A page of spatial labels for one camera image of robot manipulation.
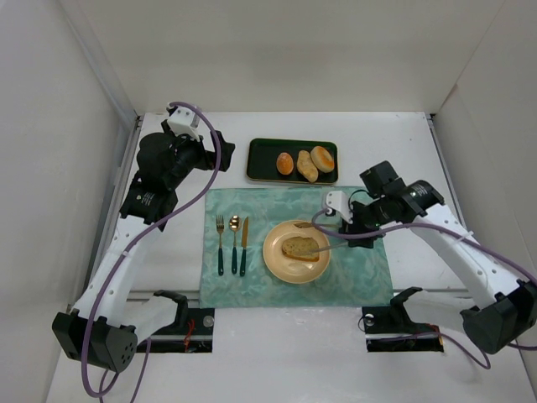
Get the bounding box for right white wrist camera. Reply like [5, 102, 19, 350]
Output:
[322, 191, 353, 224]

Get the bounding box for sliced brown bread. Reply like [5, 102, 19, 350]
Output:
[281, 237, 320, 262]

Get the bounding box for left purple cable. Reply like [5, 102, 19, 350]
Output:
[80, 100, 223, 403]

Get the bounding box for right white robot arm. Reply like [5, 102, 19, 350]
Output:
[326, 161, 536, 353]

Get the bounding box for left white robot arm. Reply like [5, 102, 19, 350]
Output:
[52, 120, 236, 374]

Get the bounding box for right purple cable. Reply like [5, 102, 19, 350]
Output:
[310, 209, 537, 370]

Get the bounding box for round orange sugared bun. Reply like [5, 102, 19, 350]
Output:
[276, 152, 295, 175]

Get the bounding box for cream yellow plate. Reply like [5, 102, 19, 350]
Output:
[263, 220, 331, 285]

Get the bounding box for purple cable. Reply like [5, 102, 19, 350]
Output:
[80, 100, 223, 403]
[310, 209, 537, 370]

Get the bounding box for white orange-topped oval bun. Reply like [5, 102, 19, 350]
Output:
[310, 146, 335, 173]

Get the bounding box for stainless steel tongs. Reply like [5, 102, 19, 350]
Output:
[295, 222, 347, 255]

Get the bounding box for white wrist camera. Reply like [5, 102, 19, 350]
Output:
[322, 191, 353, 224]
[166, 103, 201, 142]

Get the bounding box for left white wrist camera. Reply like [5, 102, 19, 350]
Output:
[166, 103, 201, 142]

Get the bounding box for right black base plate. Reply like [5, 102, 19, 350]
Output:
[360, 306, 444, 353]

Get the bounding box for gold spoon green handle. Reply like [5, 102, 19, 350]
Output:
[229, 215, 241, 275]

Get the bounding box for teal patterned placemat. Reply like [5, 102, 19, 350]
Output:
[199, 186, 394, 308]

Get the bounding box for dark green gold-rimmed tray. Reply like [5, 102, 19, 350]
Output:
[246, 138, 339, 186]

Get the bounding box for long yellow filled bread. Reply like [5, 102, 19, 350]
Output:
[297, 150, 319, 183]

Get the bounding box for gold knife green handle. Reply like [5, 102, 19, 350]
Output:
[239, 217, 249, 277]

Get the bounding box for gold fork green handle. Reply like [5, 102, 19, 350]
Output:
[216, 215, 224, 276]

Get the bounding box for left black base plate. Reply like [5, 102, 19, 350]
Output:
[150, 307, 216, 353]

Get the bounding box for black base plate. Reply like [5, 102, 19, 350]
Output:
[150, 307, 216, 353]
[360, 306, 444, 353]

